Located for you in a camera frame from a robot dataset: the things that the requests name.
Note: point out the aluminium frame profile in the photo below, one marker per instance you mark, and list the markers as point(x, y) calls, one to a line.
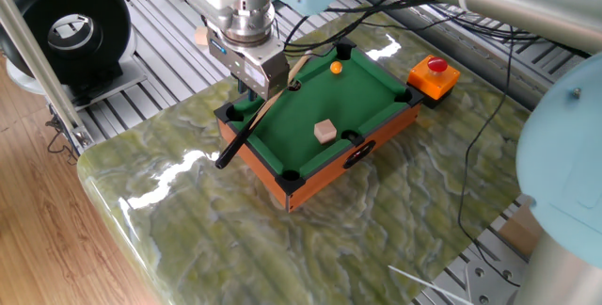
point(42, 69)

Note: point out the orange emergency stop button box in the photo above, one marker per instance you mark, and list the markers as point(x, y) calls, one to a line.
point(432, 81)

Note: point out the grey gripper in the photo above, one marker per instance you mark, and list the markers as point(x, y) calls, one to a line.
point(263, 72)

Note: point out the yellow pool ball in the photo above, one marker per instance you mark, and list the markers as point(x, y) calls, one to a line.
point(336, 68)

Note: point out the aluminium mounting plate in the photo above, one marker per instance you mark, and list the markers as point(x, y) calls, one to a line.
point(494, 281)

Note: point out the metal blower base plate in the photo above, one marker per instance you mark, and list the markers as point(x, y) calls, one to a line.
point(127, 81)

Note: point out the black round blower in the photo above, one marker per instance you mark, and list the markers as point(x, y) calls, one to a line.
point(28, 4)

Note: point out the light wooden cube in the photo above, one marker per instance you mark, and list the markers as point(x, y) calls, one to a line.
point(325, 132)

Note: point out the brown cardboard block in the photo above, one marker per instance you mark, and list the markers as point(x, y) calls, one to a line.
point(517, 234)

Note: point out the wooden pool cue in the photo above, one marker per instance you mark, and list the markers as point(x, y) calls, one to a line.
point(235, 145)

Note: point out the mini green pool table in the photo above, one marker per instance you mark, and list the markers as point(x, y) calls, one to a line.
point(329, 107)

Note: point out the small wooden cube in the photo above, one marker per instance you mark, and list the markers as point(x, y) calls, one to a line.
point(201, 36)

